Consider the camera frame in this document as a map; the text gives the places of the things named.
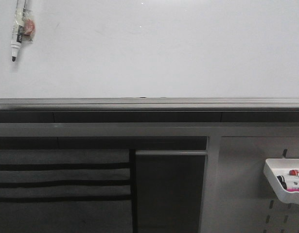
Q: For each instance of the dark grey panel with rail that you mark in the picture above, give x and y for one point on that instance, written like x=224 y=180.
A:
x=169 y=188

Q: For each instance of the black capped marker in tray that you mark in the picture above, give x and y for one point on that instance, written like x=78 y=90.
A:
x=288 y=181

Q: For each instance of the white plastic tray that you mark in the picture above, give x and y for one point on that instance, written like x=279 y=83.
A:
x=276 y=167

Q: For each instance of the white whiteboard marker black tip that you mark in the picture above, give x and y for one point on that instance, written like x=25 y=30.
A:
x=18 y=27

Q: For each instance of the pink labelled marker in tray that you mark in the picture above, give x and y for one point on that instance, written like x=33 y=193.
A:
x=293 y=189

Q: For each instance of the grey fabric pocket organizer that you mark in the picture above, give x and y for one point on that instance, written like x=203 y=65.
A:
x=66 y=191

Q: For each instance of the red capped marker in tray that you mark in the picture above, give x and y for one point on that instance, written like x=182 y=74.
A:
x=294 y=172

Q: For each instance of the grey pegboard panel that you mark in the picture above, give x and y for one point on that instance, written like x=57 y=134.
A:
x=237 y=197

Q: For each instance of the white whiteboard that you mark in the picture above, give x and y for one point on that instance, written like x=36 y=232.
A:
x=154 y=48

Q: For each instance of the grey aluminium whiteboard tray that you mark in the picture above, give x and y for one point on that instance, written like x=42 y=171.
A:
x=147 y=104

